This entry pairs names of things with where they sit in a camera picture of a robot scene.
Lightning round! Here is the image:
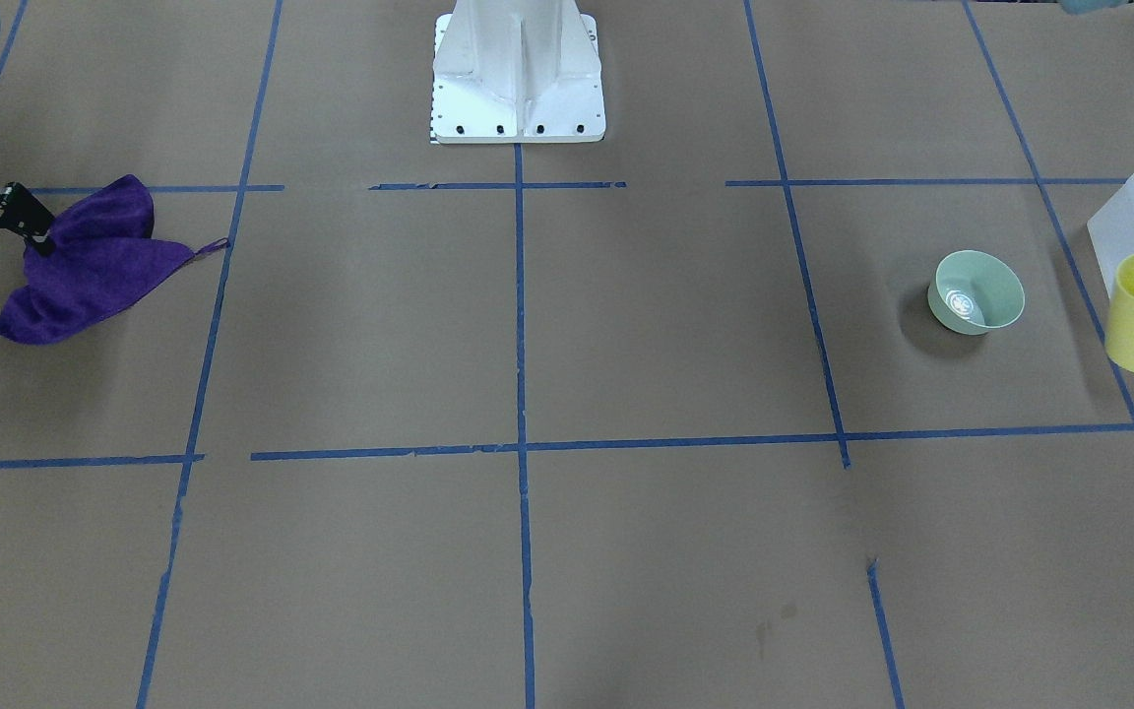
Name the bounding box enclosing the purple cloth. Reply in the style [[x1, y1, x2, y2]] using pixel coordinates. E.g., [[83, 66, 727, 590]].
[[0, 174, 229, 346]]

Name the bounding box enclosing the translucent plastic box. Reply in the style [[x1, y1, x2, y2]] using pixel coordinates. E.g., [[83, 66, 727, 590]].
[[1088, 174, 1134, 294]]

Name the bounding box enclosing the green ceramic bowl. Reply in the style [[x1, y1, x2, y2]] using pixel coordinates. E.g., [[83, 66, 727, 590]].
[[926, 250, 1026, 336]]

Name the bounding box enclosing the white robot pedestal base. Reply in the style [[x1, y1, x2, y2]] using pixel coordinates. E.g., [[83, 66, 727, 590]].
[[429, 1, 607, 145]]

